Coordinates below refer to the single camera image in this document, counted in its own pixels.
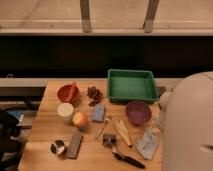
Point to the purple bowl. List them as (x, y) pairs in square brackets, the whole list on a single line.
[(138, 112)]

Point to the metal measuring cup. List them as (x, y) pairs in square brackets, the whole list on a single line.
[(58, 147)]

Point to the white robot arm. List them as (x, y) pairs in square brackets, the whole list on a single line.
[(188, 125)]

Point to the grey sharpening block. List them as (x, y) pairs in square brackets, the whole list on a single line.
[(74, 146)]

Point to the orange bowl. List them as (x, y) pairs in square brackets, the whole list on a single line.
[(63, 92)]

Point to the small wooden spoon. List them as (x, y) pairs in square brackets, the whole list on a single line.
[(107, 119)]

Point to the light blue towel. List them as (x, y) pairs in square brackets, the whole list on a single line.
[(147, 144)]

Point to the white cylindrical cup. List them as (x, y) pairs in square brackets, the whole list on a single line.
[(65, 111)]

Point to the dark grape bunch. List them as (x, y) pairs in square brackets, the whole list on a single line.
[(95, 95)]

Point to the red yellow apple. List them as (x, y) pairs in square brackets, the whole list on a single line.
[(80, 120)]

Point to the red pepper in bowl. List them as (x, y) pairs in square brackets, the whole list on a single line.
[(72, 90)]

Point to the green plastic tray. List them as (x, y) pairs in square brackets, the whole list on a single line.
[(128, 85)]

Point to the black chair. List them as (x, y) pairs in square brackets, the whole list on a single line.
[(8, 128)]

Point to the blue sponge block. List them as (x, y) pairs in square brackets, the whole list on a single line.
[(98, 113)]

